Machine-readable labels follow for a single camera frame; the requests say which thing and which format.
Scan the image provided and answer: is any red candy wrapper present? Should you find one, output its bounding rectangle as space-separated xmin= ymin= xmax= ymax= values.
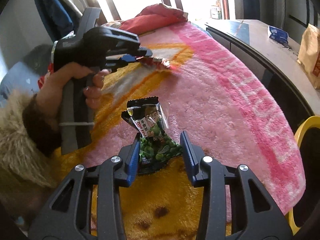
xmin=138 ymin=57 xmax=171 ymax=70

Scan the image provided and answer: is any green pea snack packet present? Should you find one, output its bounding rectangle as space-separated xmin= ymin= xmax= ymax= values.
xmin=121 ymin=96 xmax=182 ymax=175

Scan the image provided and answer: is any fur trimmed sleeve forearm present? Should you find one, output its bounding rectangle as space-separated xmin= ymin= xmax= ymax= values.
xmin=1 ymin=90 xmax=58 ymax=220

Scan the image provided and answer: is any yellow rimmed trash bin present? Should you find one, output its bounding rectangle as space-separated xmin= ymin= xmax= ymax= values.
xmin=286 ymin=116 xmax=319 ymax=239

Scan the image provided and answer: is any person left hand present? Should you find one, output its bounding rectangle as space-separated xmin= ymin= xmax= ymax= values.
xmin=36 ymin=62 xmax=110 ymax=130

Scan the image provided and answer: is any red quilt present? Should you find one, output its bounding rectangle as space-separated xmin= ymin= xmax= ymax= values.
xmin=119 ymin=3 xmax=188 ymax=35

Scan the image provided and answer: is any pink cartoon blanket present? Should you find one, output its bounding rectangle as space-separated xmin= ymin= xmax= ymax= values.
xmin=52 ymin=23 xmax=306 ymax=239

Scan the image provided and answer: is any coffee table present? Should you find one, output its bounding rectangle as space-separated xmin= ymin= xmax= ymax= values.
xmin=206 ymin=20 xmax=319 ymax=132

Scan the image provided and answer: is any blue tissue pack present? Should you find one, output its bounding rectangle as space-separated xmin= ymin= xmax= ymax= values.
xmin=267 ymin=25 xmax=289 ymax=44

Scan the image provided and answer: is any brown paper bag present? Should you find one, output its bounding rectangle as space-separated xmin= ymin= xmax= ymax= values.
xmin=297 ymin=24 xmax=320 ymax=89

